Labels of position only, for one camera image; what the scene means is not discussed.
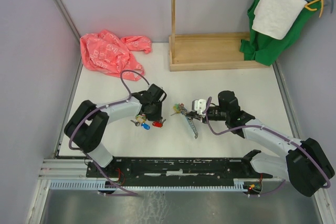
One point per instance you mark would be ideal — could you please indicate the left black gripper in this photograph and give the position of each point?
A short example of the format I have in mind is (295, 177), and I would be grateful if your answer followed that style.
(157, 117)

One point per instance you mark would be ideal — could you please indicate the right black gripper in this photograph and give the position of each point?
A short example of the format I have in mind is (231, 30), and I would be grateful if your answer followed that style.
(194, 114)

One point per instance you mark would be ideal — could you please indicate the red tag key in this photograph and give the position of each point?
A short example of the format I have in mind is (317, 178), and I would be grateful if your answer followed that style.
(158, 123)

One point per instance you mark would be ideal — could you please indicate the green tag key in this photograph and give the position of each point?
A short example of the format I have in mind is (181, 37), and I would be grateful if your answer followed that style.
(178, 108)

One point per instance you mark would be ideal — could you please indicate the silver key holder blue handle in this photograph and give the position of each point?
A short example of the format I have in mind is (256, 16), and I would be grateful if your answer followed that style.
(191, 125)

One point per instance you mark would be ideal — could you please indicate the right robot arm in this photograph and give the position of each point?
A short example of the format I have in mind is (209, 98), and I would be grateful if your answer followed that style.
(303, 163)

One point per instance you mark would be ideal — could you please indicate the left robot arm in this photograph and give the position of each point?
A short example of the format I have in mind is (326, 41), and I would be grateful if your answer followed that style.
(87, 125)

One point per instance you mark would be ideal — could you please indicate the yellow tag key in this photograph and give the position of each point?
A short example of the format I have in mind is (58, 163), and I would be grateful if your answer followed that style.
(141, 118)

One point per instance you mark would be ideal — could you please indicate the pink patterned cloth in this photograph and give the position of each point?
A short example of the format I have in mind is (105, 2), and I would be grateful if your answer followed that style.
(113, 56)

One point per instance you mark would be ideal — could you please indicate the green shirt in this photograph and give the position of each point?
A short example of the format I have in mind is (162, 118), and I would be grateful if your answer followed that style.
(264, 49)

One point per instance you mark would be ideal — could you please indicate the white towel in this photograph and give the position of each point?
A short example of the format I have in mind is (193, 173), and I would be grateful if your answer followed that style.
(274, 18)

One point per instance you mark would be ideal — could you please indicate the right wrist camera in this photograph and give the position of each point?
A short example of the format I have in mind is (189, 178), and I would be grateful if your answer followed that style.
(199, 106)

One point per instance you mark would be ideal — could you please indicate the wooden rack frame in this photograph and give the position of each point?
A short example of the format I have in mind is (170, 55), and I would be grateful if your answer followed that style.
(193, 52)

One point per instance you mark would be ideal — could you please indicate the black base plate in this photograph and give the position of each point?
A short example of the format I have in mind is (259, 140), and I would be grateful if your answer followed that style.
(179, 172)

